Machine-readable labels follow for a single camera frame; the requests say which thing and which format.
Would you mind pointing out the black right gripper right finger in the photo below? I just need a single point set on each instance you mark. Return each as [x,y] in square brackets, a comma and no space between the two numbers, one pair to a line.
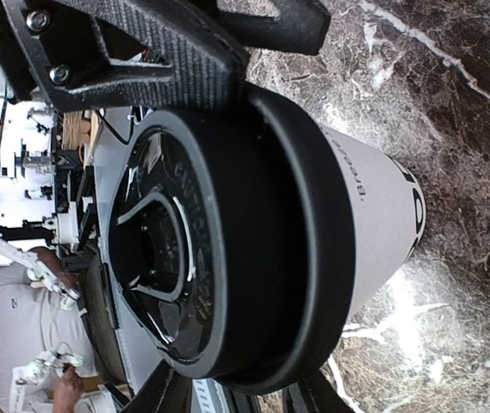
[313,394]

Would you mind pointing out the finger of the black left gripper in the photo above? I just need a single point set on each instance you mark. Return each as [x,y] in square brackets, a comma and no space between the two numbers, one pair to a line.
[105,54]
[301,27]

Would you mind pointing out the single black cup lid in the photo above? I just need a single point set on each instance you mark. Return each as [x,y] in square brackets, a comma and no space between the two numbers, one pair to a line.
[232,242]

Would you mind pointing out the single white paper cup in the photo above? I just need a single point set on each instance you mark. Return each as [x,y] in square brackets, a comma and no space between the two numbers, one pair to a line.
[389,212]

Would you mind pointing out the person in white shirt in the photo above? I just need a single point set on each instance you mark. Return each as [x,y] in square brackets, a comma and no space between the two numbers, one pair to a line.
[32,321]

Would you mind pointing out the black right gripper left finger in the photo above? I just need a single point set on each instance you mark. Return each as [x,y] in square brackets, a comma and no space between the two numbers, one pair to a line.
[165,391]

